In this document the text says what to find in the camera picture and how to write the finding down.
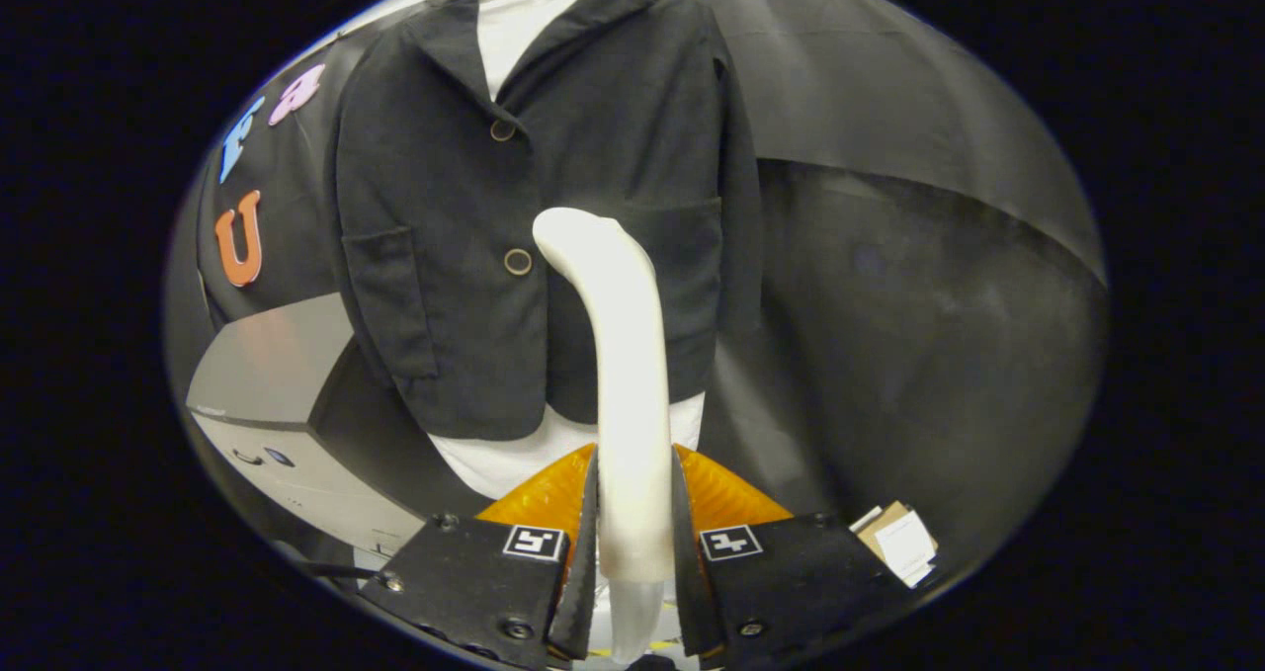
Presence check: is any black suit jacket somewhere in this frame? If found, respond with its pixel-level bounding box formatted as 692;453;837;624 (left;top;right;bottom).
334;0;764;442

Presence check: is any cardboard box with white label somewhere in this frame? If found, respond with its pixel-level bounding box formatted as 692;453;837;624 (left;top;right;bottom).
850;500;940;590

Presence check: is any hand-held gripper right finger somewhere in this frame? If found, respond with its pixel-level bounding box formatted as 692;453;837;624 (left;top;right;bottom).
672;444;920;667

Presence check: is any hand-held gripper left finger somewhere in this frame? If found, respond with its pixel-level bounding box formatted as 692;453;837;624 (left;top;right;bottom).
358;442;601;671

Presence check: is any white mannequin torso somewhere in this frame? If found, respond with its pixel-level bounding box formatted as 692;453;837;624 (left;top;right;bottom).
427;0;708;501

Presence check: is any white garment steamer with hose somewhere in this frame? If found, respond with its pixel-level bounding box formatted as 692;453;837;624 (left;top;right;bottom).
532;207;675;664

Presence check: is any black backdrop cloth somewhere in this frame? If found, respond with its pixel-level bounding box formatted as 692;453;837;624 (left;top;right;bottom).
163;0;1108;573

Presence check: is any grey drawer cabinet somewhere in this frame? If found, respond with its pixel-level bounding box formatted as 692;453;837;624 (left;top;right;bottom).
186;293;495;563

